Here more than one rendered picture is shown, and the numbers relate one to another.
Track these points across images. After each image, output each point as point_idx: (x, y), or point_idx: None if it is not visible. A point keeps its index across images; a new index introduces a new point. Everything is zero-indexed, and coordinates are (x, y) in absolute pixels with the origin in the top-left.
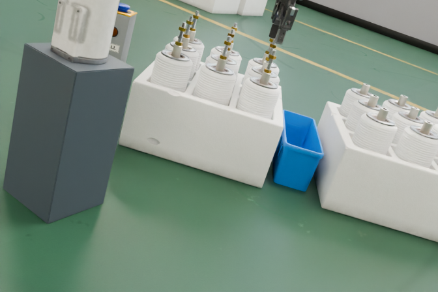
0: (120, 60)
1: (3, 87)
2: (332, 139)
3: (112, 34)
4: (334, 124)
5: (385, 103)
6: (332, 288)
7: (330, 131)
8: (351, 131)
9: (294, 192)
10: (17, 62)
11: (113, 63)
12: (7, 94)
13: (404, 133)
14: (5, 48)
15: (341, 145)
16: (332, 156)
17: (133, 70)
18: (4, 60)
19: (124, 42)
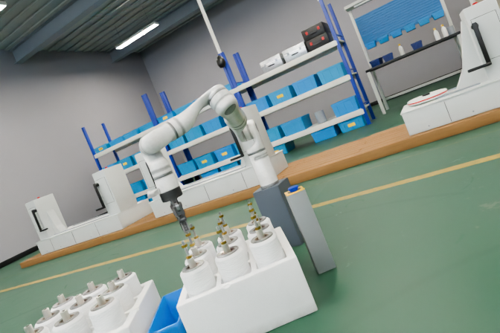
0: (258, 191)
1: (396, 239)
2: (149, 305)
3: (257, 178)
4: (143, 300)
5: (82, 314)
6: (182, 286)
7: (146, 309)
8: (135, 297)
9: None
10: (451, 250)
11: (259, 189)
12: (385, 239)
13: (106, 288)
14: (499, 248)
15: (152, 285)
16: (155, 303)
17: (253, 194)
18: (456, 244)
19: (291, 209)
